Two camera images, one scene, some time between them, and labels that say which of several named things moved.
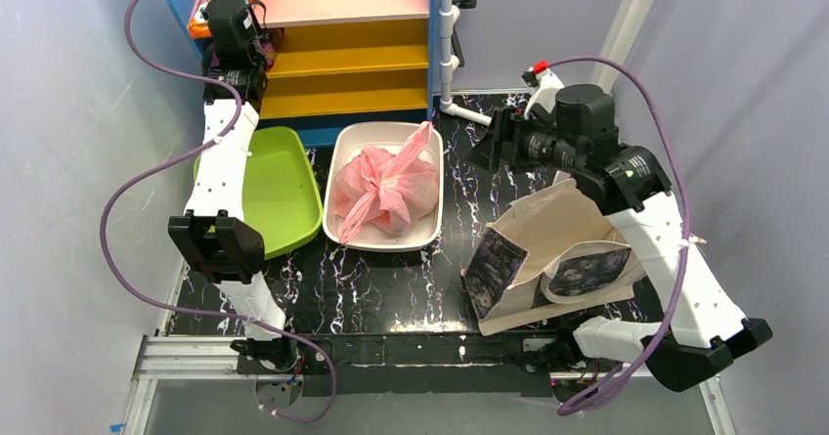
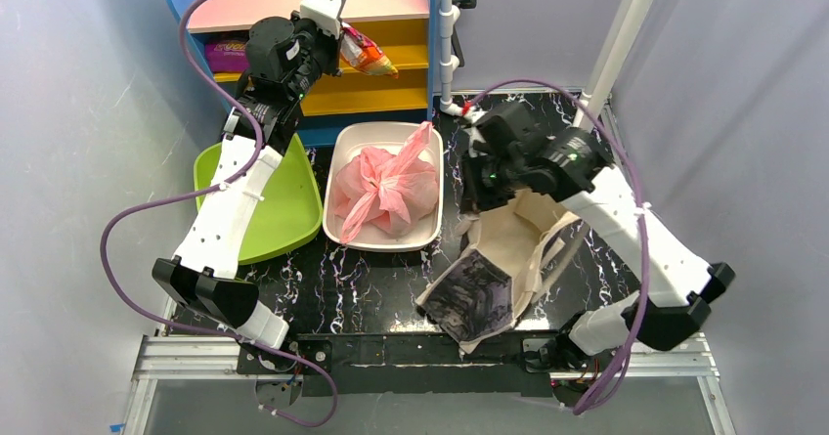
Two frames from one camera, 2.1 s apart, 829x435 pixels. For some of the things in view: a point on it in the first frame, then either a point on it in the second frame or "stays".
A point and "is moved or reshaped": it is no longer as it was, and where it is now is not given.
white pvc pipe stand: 449,14 stays
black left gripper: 233,91 to 330,49
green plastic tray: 281,193 stays
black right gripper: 508,139 to 475,182
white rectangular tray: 391,138 stays
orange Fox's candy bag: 198,26 to 364,54
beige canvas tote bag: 552,253 is moved or reshaped
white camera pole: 626,24 stays
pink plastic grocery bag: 385,190 stays
